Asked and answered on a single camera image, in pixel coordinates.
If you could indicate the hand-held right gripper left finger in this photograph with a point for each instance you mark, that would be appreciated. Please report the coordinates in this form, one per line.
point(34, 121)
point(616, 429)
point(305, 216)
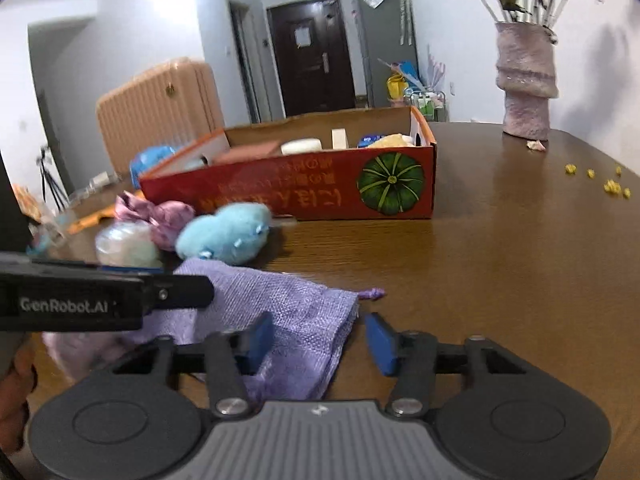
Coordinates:
point(260, 345)

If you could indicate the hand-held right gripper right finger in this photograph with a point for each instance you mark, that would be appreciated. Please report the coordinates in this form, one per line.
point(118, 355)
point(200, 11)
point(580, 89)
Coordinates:
point(382, 345)

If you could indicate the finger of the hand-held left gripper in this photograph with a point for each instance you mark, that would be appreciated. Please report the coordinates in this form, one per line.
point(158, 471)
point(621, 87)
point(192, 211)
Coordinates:
point(180, 292)

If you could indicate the lavender fluffy towel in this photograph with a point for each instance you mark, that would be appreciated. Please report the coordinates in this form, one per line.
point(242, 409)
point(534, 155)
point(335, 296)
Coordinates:
point(85, 355)

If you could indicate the pale green bath pouf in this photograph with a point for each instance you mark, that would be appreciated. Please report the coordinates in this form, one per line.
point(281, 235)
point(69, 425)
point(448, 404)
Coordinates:
point(127, 245)

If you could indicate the purple plush ball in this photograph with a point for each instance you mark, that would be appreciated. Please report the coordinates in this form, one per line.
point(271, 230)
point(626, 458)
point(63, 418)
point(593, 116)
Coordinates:
point(165, 220)

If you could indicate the light blue plush toy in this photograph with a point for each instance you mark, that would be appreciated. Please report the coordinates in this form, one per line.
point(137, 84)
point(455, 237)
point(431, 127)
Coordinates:
point(225, 232)

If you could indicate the orange cardboard box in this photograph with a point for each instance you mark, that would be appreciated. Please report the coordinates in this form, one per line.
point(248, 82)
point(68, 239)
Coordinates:
point(310, 185)

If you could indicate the white round sponge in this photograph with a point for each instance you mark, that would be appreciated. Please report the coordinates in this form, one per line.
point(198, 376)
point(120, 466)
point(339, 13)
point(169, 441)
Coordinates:
point(300, 147)

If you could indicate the yellow and white plush toy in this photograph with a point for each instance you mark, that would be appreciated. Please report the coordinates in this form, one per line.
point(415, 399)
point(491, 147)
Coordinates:
point(395, 141)

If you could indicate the blue tissue packet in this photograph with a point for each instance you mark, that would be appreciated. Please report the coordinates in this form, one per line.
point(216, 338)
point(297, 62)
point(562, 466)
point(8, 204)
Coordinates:
point(370, 140)

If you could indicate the white cube sponge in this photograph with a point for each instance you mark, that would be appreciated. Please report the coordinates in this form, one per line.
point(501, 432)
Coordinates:
point(340, 138)

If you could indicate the person's left hand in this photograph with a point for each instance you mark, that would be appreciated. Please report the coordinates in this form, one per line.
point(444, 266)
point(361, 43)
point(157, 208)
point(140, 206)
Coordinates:
point(15, 400)

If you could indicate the orange cloth strip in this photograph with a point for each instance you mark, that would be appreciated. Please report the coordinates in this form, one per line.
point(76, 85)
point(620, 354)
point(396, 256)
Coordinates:
point(92, 220)

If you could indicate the black tripod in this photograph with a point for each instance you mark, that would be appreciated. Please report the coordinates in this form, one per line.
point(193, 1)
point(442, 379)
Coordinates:
point(50, 180)

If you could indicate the blue wet wipes pack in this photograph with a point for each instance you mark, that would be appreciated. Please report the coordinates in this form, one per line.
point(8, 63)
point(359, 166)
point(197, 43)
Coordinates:
point(155, 160)

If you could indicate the pink ribbed suitcase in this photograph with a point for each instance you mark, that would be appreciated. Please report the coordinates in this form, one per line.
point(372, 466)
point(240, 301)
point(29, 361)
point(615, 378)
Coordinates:
point(150, 110)

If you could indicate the side room door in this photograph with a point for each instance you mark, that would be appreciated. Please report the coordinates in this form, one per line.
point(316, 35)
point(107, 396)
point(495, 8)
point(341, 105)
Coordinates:
point(242, 60)

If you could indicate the fallen pink petal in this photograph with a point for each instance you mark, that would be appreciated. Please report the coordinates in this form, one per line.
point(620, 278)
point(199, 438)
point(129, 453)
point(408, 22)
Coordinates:
point(535, 145)

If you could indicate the yellow bag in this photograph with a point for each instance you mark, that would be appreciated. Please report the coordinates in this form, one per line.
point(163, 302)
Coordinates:
point(396, 90)

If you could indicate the dark brown entrance door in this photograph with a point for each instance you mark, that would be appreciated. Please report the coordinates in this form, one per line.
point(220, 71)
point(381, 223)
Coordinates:
point(310, 55)

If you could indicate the scattered yellow flower bits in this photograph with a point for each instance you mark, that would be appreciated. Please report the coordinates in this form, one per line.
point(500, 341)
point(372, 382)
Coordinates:
point(611, 187)

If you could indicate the purple decorative branches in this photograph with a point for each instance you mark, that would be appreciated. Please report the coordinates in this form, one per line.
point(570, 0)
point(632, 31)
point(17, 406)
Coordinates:
point(436, 70)

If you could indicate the grey refrigerator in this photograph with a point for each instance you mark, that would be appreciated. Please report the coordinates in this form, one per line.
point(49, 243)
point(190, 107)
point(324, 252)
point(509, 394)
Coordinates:
point(385, 45)

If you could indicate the pink textured vase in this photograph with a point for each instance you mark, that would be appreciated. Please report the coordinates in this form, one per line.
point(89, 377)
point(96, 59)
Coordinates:
point(525, 80)

